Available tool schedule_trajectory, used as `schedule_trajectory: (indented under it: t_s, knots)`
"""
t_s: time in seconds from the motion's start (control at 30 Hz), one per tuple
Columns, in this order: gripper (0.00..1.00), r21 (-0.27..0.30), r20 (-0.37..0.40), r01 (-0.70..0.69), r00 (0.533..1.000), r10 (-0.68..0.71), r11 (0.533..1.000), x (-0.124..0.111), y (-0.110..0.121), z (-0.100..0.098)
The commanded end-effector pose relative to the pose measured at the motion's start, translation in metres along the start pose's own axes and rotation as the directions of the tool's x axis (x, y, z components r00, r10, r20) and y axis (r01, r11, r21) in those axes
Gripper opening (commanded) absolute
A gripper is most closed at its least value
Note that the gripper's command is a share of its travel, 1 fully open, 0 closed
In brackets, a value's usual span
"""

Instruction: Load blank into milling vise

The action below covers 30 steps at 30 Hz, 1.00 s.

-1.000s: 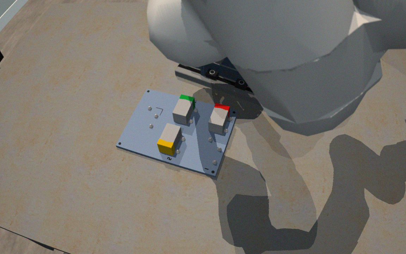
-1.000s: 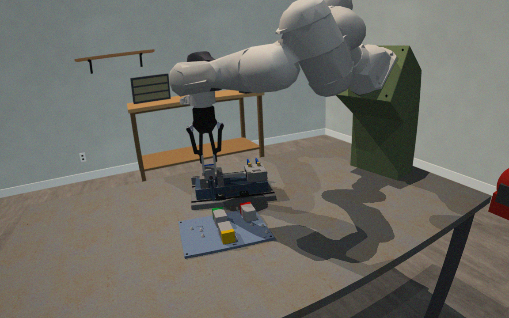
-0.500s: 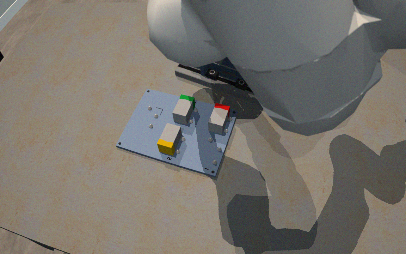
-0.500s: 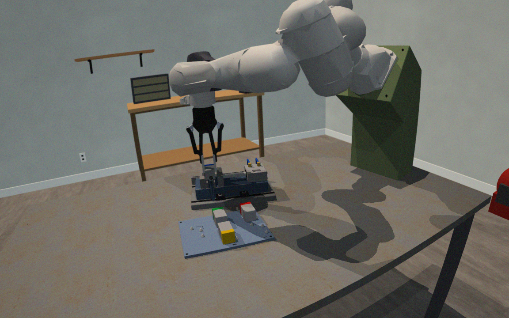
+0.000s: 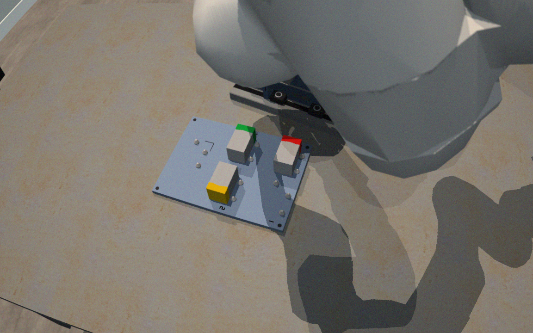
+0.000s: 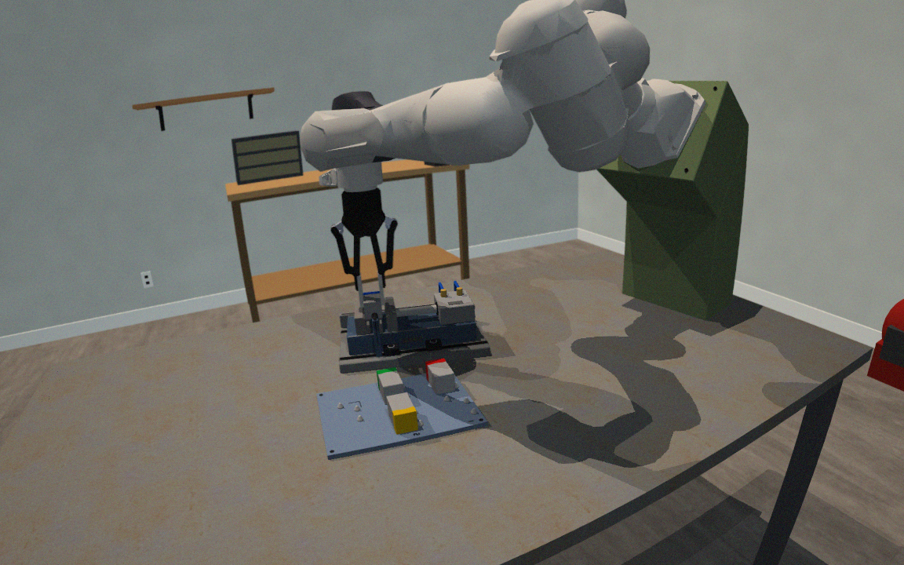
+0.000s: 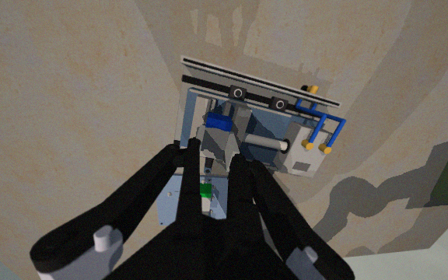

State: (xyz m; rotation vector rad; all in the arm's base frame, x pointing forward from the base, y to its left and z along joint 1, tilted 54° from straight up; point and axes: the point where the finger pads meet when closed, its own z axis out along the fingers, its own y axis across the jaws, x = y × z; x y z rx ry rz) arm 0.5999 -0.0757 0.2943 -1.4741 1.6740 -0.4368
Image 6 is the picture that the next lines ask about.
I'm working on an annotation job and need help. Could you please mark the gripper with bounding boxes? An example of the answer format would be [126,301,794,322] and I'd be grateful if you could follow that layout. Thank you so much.
[331,188,398,308]

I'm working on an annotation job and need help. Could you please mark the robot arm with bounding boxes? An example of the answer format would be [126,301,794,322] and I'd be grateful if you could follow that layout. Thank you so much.
[301,0,706,192]

